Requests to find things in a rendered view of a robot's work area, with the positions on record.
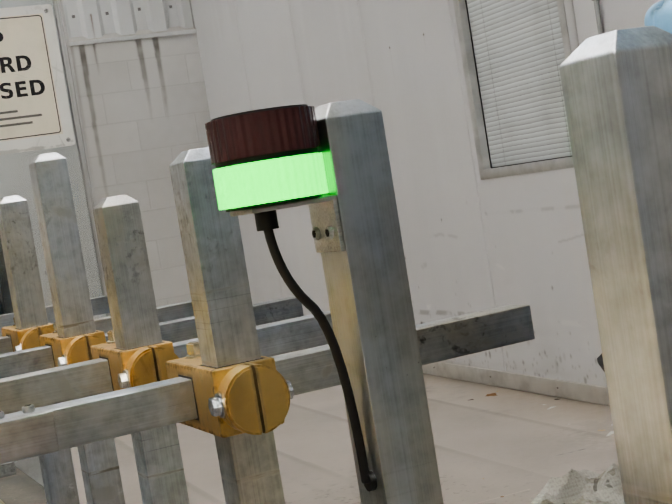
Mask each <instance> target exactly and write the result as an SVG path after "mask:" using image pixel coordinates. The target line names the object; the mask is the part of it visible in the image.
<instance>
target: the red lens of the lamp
mask: <svg viewBox="0 0 672 504"><path fill-rule="evenodd" d="M205 129H206V135H207V141H208V147H209V153H210V159H211V165H215V164H216V163H220V162H225V161H230V160H235V159H240V158H246V157H252V156H258V155H264V154H270V153H277V152H284V151H291V150H298V149H306V148H320V147H321V143H320V137H319V131H318V124H317V118H316V112H315V107H314V106H301V107H291V108H283V109H275V110H268V111H261V112H255V113H249V114H243V115H238V116H233V117H228V118H223V119H218V120H214V121H211V122H207V123H205Z"/></svg>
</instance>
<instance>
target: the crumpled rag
mask: <svg viewBox="0 0 672 504"><path fill-rule="evenodd" d="M530 504H625V503H624V497H623V490H622V483H621V477H620V470H619V466H618V465H617V464H615V463H613V464H612V465H610V467H609V468H607V469H606V471H604V472H603V473H602V474H598V473H596V472H593V471H590V470H585V469H582V470H579V471H576V470H574V469H572V468H571V470H570V471H569V472H567V474H565V475H563V476H562V477H557V478H556V477H551V478H550V479H549V481H548V483H546V485H545V486H544V488H543V489H542V490H541V492H540V493H539V494H538V495H537V496H536V497H535V498H534V499H533V501H532V502H531V503H530Z"/></svg>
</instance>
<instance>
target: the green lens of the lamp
mask: <svg viewBox="0 0 672 504"><path fill-rule="evenodd" d="M212 171H213V177H214V183H215V189H216V195H217V201H218V207H219V210H225V209H232V208H238V207H245V206H251V205H257V204H263V203H270V202H276V201H282V200H288V199H294V198H301V197H307V196H313V195H319V194H325V193H328V187H327V181H326V174H325V168H324V162H323V156H322V152H320V153H310V154H303V155H295V156H288V157H282V158H275V159H269V160H263V161H257V162H251V163H245V164H239V165H233V166H228V167H223V168H218V169H214V170H212Z"/></svg>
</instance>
